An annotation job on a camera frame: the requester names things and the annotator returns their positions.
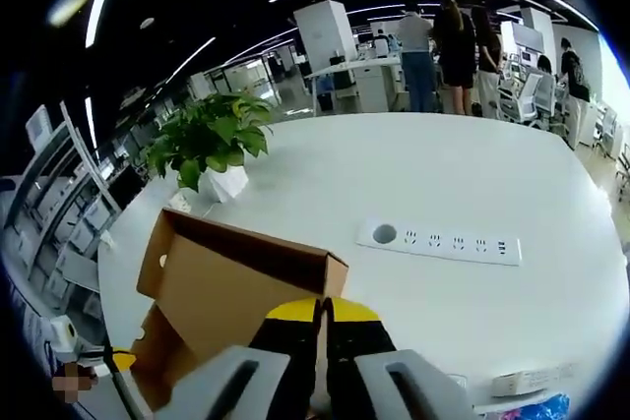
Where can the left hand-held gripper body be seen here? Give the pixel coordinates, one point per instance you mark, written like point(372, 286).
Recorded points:
point(61, 339)

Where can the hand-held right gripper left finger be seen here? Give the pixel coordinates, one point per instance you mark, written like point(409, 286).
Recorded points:
point(290, 341)

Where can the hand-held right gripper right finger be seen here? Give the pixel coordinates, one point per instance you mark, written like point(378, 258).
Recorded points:
point(354, 341)

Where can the brown cardboard shoe box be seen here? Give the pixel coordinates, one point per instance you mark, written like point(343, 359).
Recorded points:
point(221, 282)

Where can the silver L'Oreal pouch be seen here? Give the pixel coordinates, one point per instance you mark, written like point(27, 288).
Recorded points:
point(531, 380)

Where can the blue tissue soft pack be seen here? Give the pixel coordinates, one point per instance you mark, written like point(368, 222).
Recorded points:
point(551, 407)

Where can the small white object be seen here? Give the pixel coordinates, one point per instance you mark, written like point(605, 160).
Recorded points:
point(108, 240)

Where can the grey metal shelving rack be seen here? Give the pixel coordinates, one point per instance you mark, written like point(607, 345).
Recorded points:
point(59, 203)

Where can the white power strip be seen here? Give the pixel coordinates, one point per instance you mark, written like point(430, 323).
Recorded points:
point(487, 255)

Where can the white paper cup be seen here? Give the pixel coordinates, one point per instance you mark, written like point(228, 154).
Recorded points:
point(178, 201)

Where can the white slatted device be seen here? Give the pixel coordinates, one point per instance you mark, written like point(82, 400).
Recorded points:
point(38, 127)

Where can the potted green plant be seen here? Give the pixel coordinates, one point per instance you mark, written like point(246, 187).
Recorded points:
point(211, 130)

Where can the waste bin blue liner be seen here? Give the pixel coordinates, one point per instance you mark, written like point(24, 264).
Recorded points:
point(326, 98)

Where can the white office desk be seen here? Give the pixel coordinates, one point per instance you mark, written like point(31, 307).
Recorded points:
point(364, 66)

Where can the white office chair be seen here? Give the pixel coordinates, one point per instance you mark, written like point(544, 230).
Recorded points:
point(546, 100)
point(519, 95)

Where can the white square pillar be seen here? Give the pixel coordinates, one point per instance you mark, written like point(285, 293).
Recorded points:
point(325, 36)

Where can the large display screen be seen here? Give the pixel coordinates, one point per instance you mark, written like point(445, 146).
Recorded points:
point(527, 37)

